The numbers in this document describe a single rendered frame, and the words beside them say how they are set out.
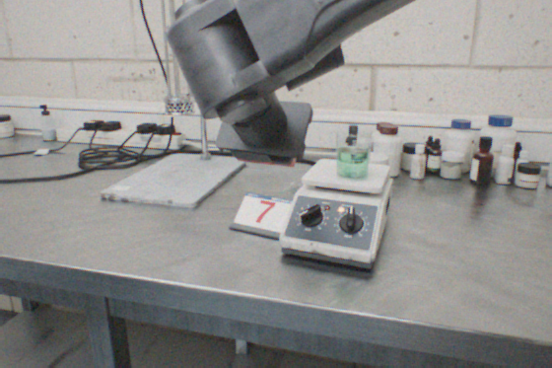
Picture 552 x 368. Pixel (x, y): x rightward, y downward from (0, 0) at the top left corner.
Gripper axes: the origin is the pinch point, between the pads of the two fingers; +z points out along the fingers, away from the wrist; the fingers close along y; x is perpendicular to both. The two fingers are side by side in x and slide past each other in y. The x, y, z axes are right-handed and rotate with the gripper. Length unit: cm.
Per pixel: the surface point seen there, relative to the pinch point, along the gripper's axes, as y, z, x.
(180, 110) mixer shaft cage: 29.8, 16.1, -14.6
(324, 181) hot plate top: -4.1, 8.4, -0.8
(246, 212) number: 8.6, 13.1, 4.6
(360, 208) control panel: -9.8, 8.3, 2.7
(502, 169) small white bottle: -33, 39, -20
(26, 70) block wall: 104, 33, -34
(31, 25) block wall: 99, 25, -45
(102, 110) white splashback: 73, 39, -25
